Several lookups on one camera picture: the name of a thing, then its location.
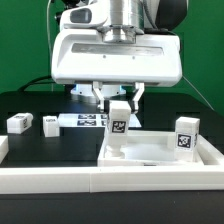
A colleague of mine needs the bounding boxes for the white square table top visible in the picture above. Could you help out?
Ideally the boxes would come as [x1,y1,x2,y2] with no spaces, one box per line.
[97,130,224,166]

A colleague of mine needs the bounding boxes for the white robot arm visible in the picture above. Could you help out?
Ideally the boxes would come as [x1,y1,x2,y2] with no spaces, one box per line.
[51,0,188,112]

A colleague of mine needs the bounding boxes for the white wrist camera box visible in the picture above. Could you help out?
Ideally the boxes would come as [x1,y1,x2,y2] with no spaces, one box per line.
[60,5,108,30]

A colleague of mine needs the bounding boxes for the white U-shaped fence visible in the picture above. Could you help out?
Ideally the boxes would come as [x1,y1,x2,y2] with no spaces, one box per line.
[0,138,224,194]

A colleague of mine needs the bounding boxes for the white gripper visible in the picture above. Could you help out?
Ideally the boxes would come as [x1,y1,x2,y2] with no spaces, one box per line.
[51,29,182,113]

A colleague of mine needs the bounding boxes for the black cable bundle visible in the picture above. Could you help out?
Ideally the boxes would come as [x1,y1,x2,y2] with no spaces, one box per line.
[18,74,54,92]

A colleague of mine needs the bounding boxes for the white sheet with tags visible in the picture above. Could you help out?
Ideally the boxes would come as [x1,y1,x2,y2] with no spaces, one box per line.
[57,113,142,129]

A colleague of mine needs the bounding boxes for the thin white cable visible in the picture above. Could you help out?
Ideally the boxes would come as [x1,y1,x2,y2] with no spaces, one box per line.
[46,0,55,61]

